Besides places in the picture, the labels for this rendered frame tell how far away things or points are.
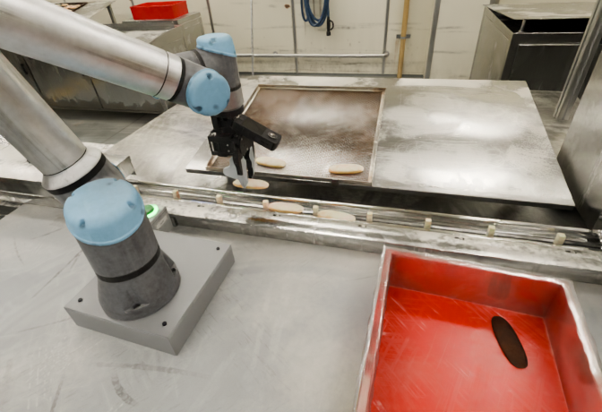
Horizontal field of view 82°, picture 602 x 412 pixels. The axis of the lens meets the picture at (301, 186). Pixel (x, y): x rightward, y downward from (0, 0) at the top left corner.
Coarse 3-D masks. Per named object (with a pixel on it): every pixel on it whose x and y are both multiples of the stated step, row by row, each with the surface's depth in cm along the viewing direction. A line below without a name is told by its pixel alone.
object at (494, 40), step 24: (504, 24) 215; (528, 24) 211; (552, 24) 207; (576, 24) 203; (480, 48) 275; (504, 48) 210; (528, 48) 198; (552, 48) 195; (576, 48) 192; (600, 48) 190; (480, 72) 267; (504, 72) 208; (528, 72) 205; (552, 72) 202
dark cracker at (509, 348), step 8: (496, 320) 65; (504, 320) 65; (496, 328) 64; (504, 328) 63; (496, 336) 63; (504, 336) 62; (512, 336) 62; (504, 344) 61; (512, 344) 61; (520, 344) 61; (504, 352) 60; (512, 352) 60; (520, 352) 60; (512, 360) 59; (520, 360) 59
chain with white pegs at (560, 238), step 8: (176, 192) 100; (200, 200) 101; (264, 200) 94; (264, 208) 94; (368, 216) 87; (400, 224) 87; (464, 232) 83; (472, 232) 83; (488, 232) 80; (536, 240) 80; (560, 240) 77; (600, 248) 77
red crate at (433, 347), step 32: (384, 320) 67; (416, 320) 67; (448, 320) 66; (480, 320) 66; (512, 320) 66; (544, 320) 65; (384, 352) 62; (416, 352) 62; (448, 352) 61; (480, 352) 61; (544, 352) 60; (384, 384) 57; (416, 384) 57; (448, 384) 57; (480, 384) 57; (512, 384) 56; (544, 384) 56
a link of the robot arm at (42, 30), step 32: (0, 0) 39; (32, 0) 42; (0, 32) 40; (32, 32) 42; (64, 32) 44; (96, 32) 46; (64, 64) 46; (96, 64) 47; (128, 64) 49; (160, 64) 52; (192, 64) 57; (160, 96) 55; (192, 96) 55; (224, 96) 58
